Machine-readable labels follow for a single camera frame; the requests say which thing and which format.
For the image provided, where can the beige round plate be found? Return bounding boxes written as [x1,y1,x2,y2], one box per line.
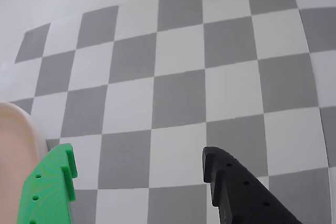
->
[0,102,50,224]

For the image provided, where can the grey white checkerboard mat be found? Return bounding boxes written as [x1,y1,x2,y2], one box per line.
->
[14,0,336,224]

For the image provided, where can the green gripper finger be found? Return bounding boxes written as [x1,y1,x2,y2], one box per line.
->
[16,143,79,224]

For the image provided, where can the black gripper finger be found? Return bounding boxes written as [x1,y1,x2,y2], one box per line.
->
[202,146,303,224]

